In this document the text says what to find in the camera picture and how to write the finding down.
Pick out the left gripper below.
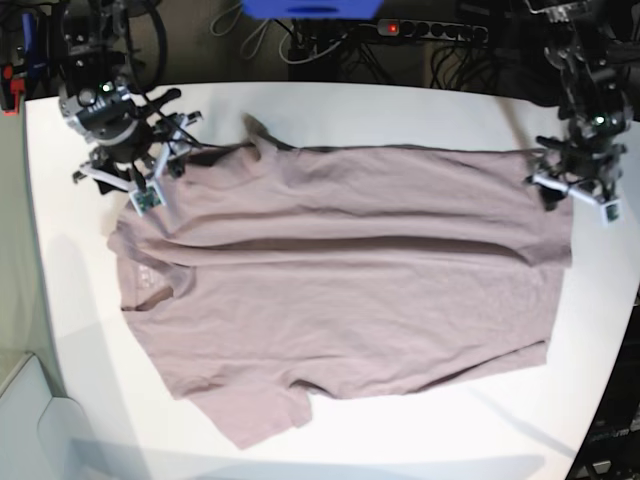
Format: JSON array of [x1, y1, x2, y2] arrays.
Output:
[[526, 136, 627, 211]]

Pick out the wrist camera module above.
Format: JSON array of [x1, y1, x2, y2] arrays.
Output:
[[129, 184, 166, 216], [599, 198, 621, 226]]

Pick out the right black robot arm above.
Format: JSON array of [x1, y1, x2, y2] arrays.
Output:
[[55, 1, 201, 212]]

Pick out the red black clamp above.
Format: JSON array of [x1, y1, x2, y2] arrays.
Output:
[[1, 63, 26, 116]]

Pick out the white power strip red switch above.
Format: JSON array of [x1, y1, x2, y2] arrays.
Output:
[[376, 19, 489, 45]]

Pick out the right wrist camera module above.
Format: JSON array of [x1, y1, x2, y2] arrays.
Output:
[[129, 184, 166, 216]]

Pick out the blue box overhead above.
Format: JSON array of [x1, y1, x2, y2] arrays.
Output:
[[241, 0, 383, 19]]

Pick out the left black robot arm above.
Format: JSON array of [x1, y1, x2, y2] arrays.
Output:
[[525, 1, 633, 224]]

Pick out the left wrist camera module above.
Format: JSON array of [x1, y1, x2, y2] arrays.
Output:
[[599, 198, 621, 226]]

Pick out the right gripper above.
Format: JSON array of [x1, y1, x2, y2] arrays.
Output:
[[72, 111, 202, 195]]

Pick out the mauve t-shirt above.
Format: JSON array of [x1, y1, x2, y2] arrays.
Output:
[[108, 132, 573, 449]]

